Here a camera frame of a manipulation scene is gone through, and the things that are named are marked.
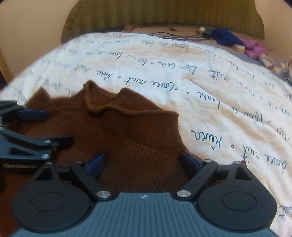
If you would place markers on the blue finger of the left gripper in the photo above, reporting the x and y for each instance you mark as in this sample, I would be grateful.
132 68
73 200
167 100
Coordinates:
34 115

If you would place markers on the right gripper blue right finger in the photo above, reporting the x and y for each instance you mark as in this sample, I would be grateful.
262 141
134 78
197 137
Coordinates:
190 163

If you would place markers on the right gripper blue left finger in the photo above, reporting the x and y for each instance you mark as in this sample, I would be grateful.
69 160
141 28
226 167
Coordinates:
95 166

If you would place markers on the brown knit sweater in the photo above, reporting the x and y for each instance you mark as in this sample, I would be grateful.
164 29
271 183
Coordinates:
140 140

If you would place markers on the white script-print bedspread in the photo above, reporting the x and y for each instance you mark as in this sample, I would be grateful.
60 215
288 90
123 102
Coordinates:
228 109

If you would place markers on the olive green upholstered headboard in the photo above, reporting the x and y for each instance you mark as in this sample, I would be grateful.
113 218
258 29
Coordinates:
99 16

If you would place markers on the purple garment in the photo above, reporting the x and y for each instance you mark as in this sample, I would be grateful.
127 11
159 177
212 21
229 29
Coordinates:
253 48

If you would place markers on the dark blue garment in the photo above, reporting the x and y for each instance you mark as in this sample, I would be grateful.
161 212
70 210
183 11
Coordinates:
225 38

